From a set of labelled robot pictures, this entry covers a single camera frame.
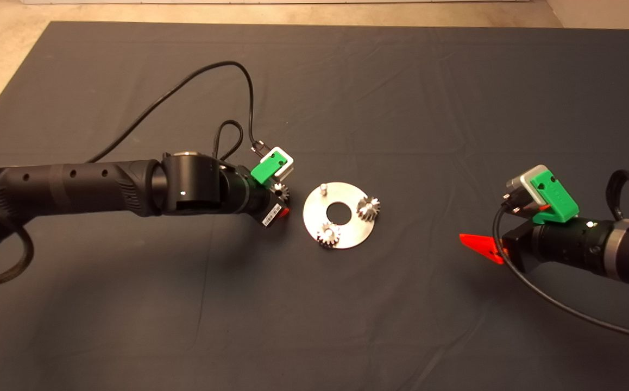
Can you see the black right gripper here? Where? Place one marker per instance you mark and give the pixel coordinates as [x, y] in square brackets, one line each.
[559, 247]

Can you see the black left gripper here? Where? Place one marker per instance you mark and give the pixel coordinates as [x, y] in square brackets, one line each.
[257, 198]

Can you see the small steel planetary gear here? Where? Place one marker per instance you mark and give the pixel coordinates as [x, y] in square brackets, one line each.
[369, 209]
[328, 235]
[281, 191]

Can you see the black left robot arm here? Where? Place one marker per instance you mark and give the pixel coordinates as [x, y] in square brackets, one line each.
[102, 187]

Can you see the round metal carrier plate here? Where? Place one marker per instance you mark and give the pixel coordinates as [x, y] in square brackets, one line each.
[347, 233]

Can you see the dark grey table cloth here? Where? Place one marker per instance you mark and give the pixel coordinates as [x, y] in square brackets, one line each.
[130, 298]

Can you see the green left camera mount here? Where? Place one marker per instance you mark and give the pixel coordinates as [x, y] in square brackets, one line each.
[265, 169]

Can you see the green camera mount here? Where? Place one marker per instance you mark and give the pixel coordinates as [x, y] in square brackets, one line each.
[556, 198]
[265, 169]

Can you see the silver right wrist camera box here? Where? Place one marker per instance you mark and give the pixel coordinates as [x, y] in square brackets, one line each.
[521, 182]

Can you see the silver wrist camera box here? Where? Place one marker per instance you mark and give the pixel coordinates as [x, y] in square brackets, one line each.
[287, 163]
[521, 182]

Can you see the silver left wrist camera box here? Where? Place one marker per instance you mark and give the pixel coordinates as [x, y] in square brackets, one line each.
[287, 163]

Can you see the green right camera mount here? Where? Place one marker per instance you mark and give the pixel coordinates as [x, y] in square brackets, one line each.
[556, 198]

